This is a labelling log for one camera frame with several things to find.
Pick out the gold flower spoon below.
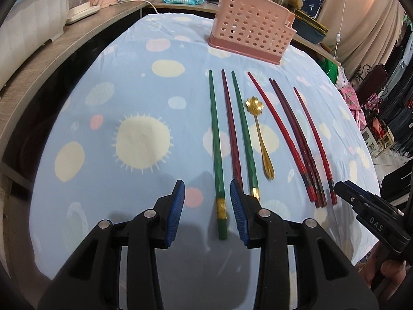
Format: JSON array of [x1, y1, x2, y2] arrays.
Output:
[[246, 96, 275, 180]]

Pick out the white cable with switch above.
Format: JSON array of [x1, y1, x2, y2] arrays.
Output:
[[332, 0, 347, 59]]

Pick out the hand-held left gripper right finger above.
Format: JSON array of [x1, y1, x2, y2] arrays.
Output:
[[230, 180, 379, 310]]

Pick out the dark red chopstick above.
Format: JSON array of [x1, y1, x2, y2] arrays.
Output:
[[221, 69, 243, 188]]

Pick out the beige curtain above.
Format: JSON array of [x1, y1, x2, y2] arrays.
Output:
[[318, 0, 407, 68]]

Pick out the green chopstick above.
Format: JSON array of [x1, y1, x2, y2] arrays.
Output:
[[208, 70, 228, 240], [231, 70, 260, 202]]

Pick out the dark ornate chair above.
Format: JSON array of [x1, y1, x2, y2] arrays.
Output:
[[350, 65, 388, 104]]

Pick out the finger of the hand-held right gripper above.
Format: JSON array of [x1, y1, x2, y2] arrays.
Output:
[[353, 185, 404, 215], [334, 181, 368, 215]]

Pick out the person's right hand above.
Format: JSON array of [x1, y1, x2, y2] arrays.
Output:
[[379, 258, 412, 286]]

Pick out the pink perforated utensil holder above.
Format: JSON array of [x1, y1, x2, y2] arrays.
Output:
[[207, 0, 297, 65]]

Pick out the wooden counter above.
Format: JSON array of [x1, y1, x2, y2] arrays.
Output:
[[0, 0, 341, 159]]

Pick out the green cloth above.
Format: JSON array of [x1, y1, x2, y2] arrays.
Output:
[[318, 56, 339, 84]]

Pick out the pink floral cloth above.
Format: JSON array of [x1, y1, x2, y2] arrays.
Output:
[[336, 71, 368, 130]]

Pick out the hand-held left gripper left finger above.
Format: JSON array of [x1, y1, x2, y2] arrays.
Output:
[[38, 180, 186, 310]]

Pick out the small stool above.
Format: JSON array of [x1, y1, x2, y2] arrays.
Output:
[[361, 126, 392, 159]]

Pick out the white kettle power cable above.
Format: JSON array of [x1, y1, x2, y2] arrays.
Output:
[[110, 0, 158, 15]]

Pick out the stack of blue yellow bowls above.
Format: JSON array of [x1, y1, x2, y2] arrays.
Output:
[[293, 10, 329, 44]]

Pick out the maroon chopstick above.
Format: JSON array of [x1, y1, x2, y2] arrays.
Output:
[[269, 79, 321, 209], [273, 78, 327, 207]]

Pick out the bright red chopstick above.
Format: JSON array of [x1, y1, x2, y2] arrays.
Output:
[[293, 87, 338, 205], [247, 71, 316, 203]]

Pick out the hanging clothes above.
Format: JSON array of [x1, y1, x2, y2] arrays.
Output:
[[387, 16, 413, 156]]

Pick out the light blue plastic tub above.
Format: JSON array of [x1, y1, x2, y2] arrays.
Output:
[[0, 0, 73, 88]]

